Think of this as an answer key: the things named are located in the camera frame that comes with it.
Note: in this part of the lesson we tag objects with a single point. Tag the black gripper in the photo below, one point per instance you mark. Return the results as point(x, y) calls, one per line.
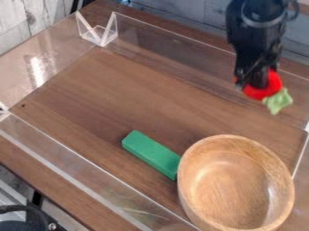
point(256, 25)

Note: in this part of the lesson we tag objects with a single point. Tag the red plush strawberry toy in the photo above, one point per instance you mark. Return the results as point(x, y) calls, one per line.
point(273, 95)

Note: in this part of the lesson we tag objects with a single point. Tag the green rectangular block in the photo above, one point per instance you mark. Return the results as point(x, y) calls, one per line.
point(153, 153)

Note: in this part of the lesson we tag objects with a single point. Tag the wooden bowl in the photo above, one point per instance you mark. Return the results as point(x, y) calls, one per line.
point(235, 185)

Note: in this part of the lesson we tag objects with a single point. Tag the clear acrylic back wall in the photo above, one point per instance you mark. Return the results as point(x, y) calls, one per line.
point(204, 65)

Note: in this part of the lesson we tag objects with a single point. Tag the clear acrylic wall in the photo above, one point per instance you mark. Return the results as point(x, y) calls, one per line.
point(101, 200)
point(204, 65)

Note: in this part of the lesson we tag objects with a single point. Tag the clear acrylic corner bracket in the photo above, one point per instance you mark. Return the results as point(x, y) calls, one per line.
point(101, 35)

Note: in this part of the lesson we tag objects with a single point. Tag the clear acrylic front wall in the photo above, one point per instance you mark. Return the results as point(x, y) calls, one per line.
point(101, 200)

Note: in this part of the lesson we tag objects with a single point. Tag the black clamp with cable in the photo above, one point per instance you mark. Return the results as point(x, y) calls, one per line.
point(22, 216)

